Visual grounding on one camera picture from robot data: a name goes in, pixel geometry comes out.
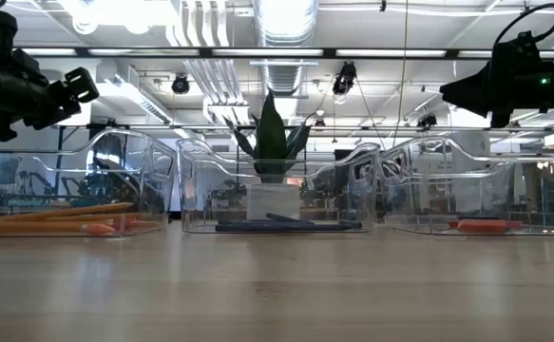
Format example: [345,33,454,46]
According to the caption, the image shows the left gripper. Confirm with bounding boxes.
[0,47,101,143]

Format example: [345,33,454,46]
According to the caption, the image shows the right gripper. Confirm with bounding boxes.
[439,30,554,129]

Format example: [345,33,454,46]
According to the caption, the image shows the clear plastic bin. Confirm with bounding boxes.
[383,159,515,224]
[175,137,383,235]
[0,128,178,238]
[379,134,554,238]

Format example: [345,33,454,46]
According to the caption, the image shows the black beam with light strips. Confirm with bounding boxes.
[12,45,554,61]

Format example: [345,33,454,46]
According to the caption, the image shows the white ceiling pipes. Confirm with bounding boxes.
[164,0,249,105]

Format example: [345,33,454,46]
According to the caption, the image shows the green plant in white pot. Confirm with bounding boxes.
[222,89,314,221]

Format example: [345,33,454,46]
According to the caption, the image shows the thin hanging cable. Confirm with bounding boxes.
[392,0,410,143]

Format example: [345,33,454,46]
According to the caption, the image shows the black aluminium table frame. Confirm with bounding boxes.
[52,123,86,196]

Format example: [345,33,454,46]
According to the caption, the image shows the white ceiling air duct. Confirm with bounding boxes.
[95,66,173,125]

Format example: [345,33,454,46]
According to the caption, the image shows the black horizontal rail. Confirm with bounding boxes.
[57,123,554,134]

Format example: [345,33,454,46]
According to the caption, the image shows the silver ventilation duct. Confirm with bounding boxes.
[252,0,320,96]

